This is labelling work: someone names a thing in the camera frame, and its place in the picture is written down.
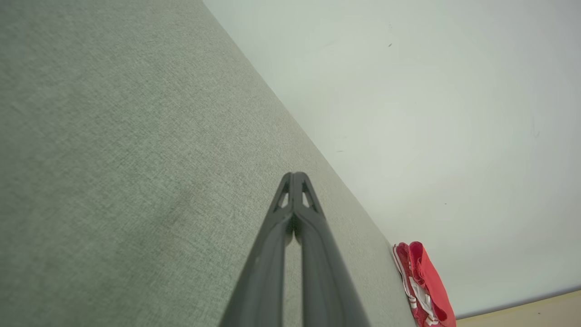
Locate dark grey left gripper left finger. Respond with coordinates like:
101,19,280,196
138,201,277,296
219,173,295,327

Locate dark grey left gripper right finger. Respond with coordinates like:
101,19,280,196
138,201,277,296
294,172,370,327

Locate red polo shirt white collar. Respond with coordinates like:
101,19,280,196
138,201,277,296
392,243,438,327

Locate red shorts with white stripe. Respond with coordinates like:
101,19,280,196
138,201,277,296
408,241,457,327

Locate grey fabric sofa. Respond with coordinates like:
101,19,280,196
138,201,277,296
0,0,418,327

